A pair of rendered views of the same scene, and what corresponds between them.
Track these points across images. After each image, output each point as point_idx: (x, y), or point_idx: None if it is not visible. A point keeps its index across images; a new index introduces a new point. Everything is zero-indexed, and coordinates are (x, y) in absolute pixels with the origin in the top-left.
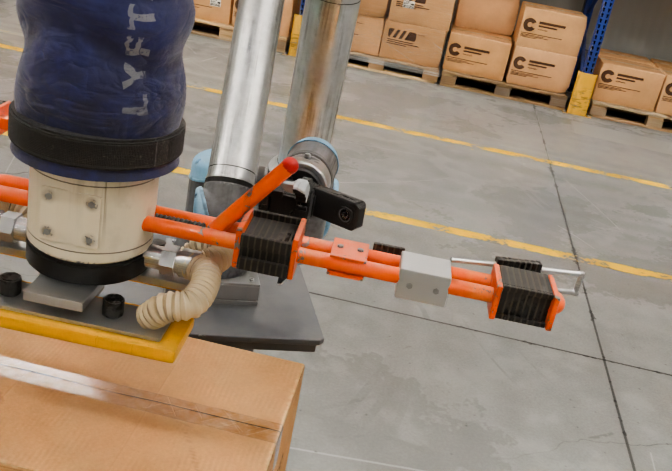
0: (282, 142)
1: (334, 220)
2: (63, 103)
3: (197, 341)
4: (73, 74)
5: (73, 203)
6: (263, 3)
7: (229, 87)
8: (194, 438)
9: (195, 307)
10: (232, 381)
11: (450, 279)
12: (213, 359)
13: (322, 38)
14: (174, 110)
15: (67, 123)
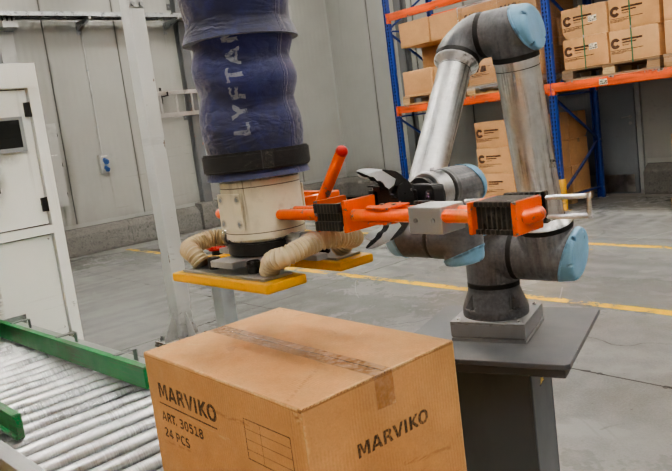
0: None
1: None
2: (209, 138)
3: (384, 328)
4: (208, 118)
5: (229, 202)
6: (442, 84)
7: (417, 146)
8: (320, 370)
9: (282, 255)
10: (383, 346)
11: (440, 208)
12: (384, 336)
13: (510, 102)
14: (275, 132)
15: (214, 150)
